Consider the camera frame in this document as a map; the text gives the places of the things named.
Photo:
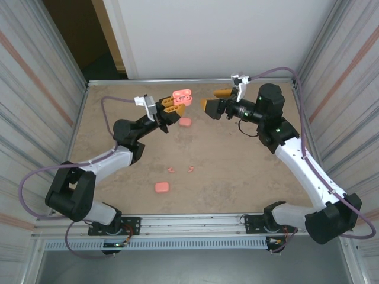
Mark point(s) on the pink earbud charging case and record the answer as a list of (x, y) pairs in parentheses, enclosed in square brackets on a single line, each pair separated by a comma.
[(162, 187), (185, 122), (186, 102)]

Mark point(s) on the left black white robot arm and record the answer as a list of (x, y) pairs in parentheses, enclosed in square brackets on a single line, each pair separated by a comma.
[(112, 159)]

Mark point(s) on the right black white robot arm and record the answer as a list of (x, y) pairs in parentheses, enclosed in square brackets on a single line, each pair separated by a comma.
[(308, 168)]

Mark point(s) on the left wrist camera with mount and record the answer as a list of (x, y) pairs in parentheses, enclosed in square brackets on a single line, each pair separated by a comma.
[(151, 106)]

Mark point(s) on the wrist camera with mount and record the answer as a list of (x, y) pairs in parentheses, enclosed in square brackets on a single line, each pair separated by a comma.
[(243, 84), (151, 106)]

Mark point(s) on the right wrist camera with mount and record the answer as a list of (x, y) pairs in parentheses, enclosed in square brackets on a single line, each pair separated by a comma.
[(243, 84)]

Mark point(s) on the aluminium table frame bar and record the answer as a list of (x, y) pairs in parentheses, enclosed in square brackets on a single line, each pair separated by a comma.
[(183, 81)]

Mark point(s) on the white door frame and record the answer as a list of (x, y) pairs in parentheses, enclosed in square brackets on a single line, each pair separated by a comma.
[(123, 44)]

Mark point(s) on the aluminium corner post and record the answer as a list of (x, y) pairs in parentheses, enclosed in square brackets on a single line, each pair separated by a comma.
[(316, 44), (62, 44)]

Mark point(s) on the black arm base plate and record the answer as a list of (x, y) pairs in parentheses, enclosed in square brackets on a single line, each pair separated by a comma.
[(251, 220), (133, 223)]

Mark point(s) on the aluminium mounting rail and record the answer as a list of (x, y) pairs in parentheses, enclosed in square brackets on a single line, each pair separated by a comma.
[(192, 225)]

